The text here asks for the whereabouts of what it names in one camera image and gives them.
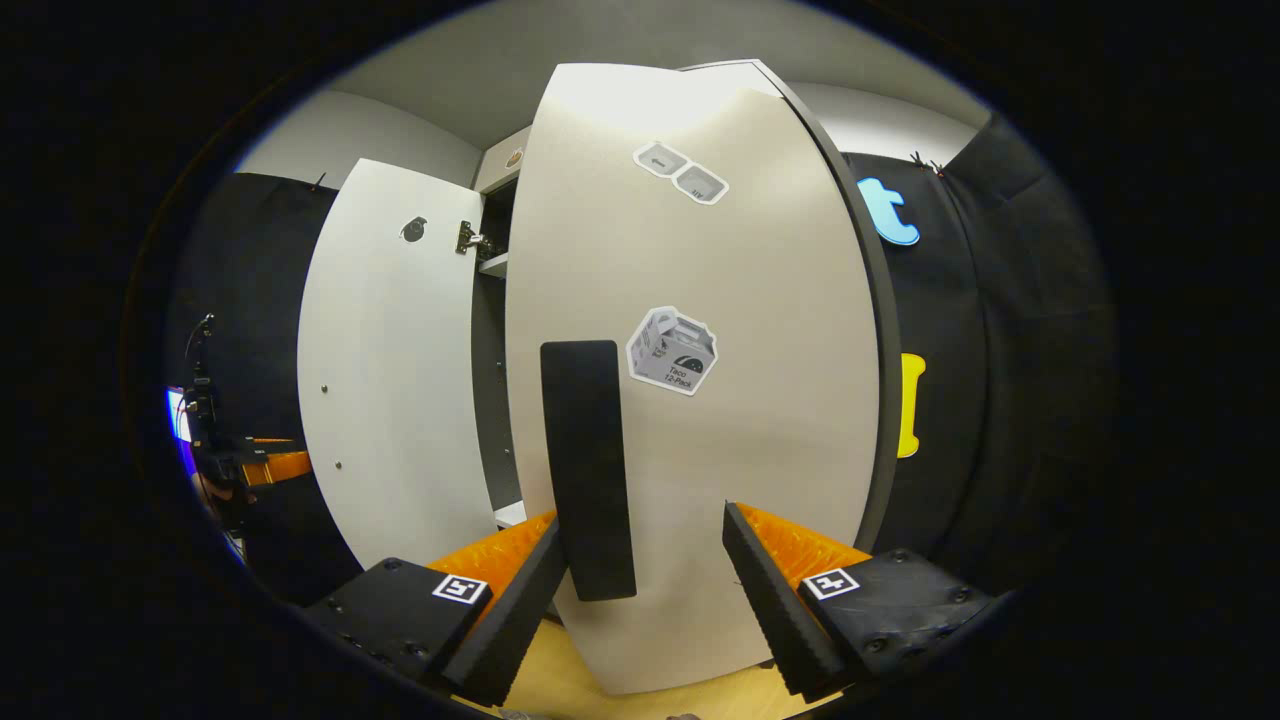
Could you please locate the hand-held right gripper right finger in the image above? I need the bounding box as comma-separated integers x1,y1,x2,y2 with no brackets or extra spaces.
722,502,1001,701

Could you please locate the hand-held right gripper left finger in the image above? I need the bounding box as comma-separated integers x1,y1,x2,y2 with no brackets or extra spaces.
300,512,569,706

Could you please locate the white cabinet door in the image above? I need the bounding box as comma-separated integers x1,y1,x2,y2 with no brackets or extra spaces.
503,62,883,696
297,158,501,571

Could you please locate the grey and white cabinet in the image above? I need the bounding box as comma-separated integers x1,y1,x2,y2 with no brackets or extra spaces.
470,58,904,556

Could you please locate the black door handle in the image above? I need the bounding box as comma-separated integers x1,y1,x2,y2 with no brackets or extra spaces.
540,340,638,603

